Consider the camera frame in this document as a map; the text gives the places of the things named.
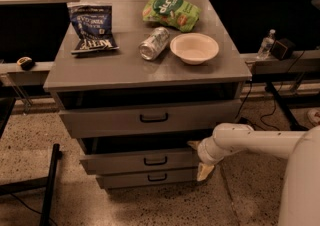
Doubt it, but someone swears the black power adapter cable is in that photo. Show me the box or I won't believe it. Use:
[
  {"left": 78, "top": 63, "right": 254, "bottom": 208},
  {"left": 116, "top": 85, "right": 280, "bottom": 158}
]
[{"left": 234, "top": 83, "right": 281, "bottom": 132}]

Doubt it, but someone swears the white bowl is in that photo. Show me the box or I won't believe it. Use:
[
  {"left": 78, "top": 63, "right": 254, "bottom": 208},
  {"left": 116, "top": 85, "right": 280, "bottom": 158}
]
[{"left": 170, "top": 33, "right": 219, "bottom": 65}]

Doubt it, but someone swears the green snack bag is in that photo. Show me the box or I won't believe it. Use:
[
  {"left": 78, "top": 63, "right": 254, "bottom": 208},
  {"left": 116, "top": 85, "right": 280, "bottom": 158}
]
[{"left": 142, "top": 0, "right": 201, "bottom": 33}]

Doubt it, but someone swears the black stand left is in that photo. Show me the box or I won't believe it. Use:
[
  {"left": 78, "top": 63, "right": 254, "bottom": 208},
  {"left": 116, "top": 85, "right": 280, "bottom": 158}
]
[{"left": 0, "top": 98, "right": 62, "bottom": 226}]

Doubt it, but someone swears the grey top drawer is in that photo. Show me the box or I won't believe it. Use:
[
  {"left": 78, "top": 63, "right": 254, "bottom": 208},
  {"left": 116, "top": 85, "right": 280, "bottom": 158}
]
[{"left": 59, "top": 99, "right": 241, "bottom": 139}]

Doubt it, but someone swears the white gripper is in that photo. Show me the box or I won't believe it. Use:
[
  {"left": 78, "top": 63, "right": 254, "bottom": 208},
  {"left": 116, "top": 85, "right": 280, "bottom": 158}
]
[{"left": 187, "top": 137, "right": 226, "bottom": 182}]

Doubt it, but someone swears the blue chip bag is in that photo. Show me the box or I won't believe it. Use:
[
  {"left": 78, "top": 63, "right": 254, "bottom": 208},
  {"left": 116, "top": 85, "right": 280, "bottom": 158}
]
[{"left": 69, "top": 4, "right": 118, "bottom": 54}]

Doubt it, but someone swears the yellow black tape measure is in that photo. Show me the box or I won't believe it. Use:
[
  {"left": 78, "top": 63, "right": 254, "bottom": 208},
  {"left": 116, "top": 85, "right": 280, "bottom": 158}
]
[{"left": 17, "top": 57, "right": 35, "bottom": 70}]

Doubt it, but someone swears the black tripod stand right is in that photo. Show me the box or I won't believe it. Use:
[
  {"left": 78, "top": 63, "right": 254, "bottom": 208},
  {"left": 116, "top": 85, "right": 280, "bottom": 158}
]
[{"left": 266, "top": 82, "right": 308, "bottom": 131}]

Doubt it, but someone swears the grey drawer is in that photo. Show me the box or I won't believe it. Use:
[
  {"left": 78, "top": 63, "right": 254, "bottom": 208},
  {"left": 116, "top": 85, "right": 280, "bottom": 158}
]
[
  {"left": 96, "top": 167, "right": 197, "bottom": 189},
  {"left": 80, "top": 135, "right": 200, "bottom": 175},
  {"left": 59, "top": 99, "right": 241, "bottom": 139}
]

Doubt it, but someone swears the white red shoe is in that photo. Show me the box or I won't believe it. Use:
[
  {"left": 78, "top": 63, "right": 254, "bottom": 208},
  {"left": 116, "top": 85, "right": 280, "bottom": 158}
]
[{"left": 307, "top": 108, "right": 320, "bottom": 126}]

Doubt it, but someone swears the grey bottom drawer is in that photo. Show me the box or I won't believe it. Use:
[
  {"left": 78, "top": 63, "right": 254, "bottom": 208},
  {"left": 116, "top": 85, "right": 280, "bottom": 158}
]
[{"left": 96, "top": 167, "right": 197, "bottom": 189}]

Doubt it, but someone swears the silver soda can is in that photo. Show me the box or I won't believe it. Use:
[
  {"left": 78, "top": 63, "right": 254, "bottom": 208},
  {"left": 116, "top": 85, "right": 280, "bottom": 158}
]
[{"left": 139, "top": 27, "right": 170, "bottom": 61}]

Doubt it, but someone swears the clear water bottle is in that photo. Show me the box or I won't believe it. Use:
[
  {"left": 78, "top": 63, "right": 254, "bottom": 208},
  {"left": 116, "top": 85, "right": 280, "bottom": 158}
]
[{"left": 257, "top": 29, "right": 276, "bottom": 60}]

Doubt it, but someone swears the small black box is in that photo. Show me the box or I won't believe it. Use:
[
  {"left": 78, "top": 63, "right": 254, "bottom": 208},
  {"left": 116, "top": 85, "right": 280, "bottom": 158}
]
[{"left": 270, "top": 38, "right": 295, "bottom": 60}]

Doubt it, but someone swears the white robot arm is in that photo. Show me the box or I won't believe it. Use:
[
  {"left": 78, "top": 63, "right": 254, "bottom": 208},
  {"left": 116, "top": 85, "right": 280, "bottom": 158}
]
[{"left": 188, "top": 123, "right": 320, "bottom": 226}]

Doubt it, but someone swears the grey drawer cabinet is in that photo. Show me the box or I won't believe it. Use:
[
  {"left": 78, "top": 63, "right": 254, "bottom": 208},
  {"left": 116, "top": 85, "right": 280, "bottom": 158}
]
[{"left": 43, "top": 0, "right": 253, "bottom": 190}]

